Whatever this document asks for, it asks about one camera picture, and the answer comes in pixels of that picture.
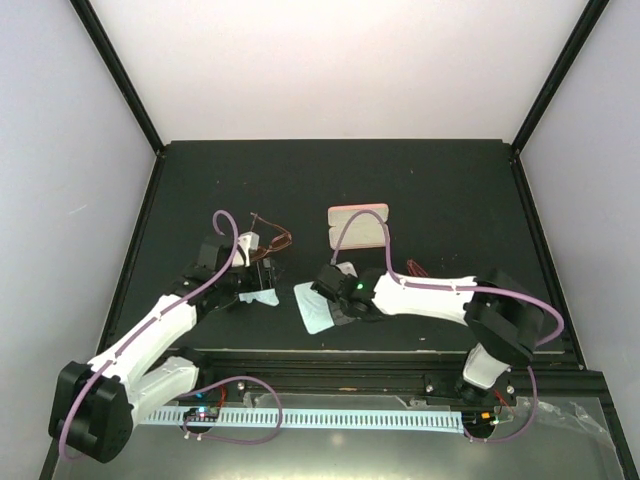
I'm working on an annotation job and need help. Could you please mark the pink glasses case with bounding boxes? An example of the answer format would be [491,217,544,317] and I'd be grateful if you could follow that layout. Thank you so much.
[327,203,389,250]

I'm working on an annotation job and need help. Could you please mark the red sunglasses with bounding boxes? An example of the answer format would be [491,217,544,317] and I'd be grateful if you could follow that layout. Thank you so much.
[406,259,429,278]

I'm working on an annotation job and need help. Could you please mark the light blue cleaning cloth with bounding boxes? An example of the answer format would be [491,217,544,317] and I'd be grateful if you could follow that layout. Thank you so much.
[238,288,280,307]

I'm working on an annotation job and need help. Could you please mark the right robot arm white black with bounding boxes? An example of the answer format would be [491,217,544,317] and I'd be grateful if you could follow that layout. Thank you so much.
[294,262,544,405]

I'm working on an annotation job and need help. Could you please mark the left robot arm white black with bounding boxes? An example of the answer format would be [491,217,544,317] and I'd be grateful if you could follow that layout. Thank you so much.
[48,232,279,463]

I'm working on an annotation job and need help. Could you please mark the brown sunglasses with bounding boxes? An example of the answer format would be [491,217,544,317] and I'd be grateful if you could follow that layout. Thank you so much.
[250,212,293,262]

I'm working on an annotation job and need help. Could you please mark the left circuit board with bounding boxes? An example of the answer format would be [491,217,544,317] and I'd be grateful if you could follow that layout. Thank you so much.
[183,406,219,422]

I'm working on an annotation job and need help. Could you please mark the circuit board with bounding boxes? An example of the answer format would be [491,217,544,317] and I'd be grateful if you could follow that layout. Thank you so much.
[183,406,219,422]
[462,411,515,426]

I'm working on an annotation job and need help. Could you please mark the right circuit board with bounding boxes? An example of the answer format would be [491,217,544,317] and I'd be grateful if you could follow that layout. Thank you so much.
[462,411,515,426]

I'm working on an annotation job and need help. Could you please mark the clear plastic sheet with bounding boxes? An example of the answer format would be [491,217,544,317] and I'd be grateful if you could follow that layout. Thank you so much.
[55,395,624,479]

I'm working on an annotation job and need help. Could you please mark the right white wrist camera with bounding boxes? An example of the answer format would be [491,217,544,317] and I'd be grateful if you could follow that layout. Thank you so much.
[335,262,358,277]

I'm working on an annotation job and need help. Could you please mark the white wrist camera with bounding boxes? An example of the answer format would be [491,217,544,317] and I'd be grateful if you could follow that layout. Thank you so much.
[335,262,358,277]
[232,231,260,267]

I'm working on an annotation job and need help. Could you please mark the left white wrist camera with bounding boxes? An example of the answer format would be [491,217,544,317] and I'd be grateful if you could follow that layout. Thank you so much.
[232,231,260,267]

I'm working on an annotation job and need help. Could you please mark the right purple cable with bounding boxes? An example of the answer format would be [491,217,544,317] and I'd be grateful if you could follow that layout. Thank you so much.
[329,209,565,445]

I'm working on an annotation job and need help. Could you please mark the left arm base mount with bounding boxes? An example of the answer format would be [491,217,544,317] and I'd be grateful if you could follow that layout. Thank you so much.
[182,375,252,397]

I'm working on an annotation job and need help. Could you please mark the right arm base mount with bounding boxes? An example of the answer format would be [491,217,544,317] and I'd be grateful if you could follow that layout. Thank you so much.
[423,370,516,407]

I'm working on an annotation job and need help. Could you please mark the white slotted cable duct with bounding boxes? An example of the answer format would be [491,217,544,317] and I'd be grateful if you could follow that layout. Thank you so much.
[142,406,464,434]

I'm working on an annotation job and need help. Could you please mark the left black frame post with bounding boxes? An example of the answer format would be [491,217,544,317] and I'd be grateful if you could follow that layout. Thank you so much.
[70,0,165,155]

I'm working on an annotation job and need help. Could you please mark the black frame post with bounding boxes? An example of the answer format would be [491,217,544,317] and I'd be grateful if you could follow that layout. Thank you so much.
[511,0,609,156]
[70,0,165,155]

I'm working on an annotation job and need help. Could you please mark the right black frame post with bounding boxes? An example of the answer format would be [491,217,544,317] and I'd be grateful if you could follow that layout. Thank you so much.
[511,0,609,156]

